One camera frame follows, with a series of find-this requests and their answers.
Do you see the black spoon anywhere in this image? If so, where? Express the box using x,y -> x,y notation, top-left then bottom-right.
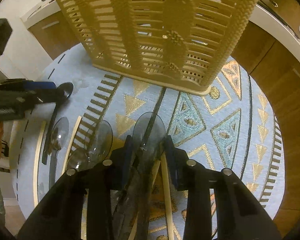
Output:
42,82 -> 74,165

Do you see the clear spoon with grey handle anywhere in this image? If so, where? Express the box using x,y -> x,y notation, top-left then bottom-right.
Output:
112,111 -> 167,240

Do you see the clear plastic spoon middle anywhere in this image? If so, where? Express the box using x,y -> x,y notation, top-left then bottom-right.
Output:
66,120 -> 113,171

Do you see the clear plastic spoon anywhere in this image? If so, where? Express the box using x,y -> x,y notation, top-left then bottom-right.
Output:
49,116 -> 69,189
66,120 -> 113,171

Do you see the wooden chopstick far left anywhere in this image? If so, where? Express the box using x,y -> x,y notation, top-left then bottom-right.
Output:
33,121 -> 46,207

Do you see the wooden chopstick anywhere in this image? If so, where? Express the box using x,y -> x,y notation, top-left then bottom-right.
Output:
62,115 -> 82,174
33,121 -> 46,207
161,153 -> 174,240

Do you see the clear plastic spoon left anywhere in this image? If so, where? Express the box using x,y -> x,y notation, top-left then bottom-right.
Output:
49,116 -> 69,189

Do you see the wooden chopstick middle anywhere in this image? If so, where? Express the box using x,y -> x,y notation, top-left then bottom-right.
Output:
62,115 -> 82,174

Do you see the wooden chopstick right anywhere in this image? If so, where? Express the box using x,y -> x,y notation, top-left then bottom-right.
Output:
161,153 -> 174,240

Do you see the light blue patterned placemat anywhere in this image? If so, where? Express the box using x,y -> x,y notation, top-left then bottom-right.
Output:
9,42 -> 286,240

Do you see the beige plastic utensil basket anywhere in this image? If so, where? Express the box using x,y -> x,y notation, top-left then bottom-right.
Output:
56,0 -> 258,96

